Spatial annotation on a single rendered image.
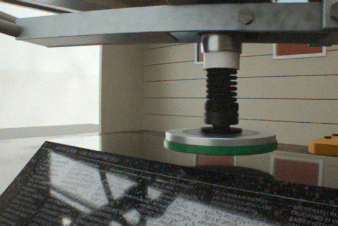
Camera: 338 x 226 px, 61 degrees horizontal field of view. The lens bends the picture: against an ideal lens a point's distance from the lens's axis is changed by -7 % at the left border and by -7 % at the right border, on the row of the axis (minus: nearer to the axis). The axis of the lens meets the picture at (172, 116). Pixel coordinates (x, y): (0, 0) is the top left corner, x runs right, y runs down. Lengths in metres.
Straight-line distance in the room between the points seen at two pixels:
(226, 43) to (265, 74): 6.74
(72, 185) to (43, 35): 0.33
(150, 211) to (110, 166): 0.17
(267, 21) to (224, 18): 0.07
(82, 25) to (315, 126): 6.44
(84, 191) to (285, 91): 6.60
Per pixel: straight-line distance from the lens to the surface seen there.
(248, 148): 0.51
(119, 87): 9.13
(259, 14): 0.56
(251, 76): 7.46
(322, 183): 0.49
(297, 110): 6.99
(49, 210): 0.72
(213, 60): 0.58
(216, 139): 0.50
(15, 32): 0.75
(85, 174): 0.71
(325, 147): 1.13
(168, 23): 0.58
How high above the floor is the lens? 0.92
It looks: 3 degrees down
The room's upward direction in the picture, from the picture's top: 1 degrees clockwise
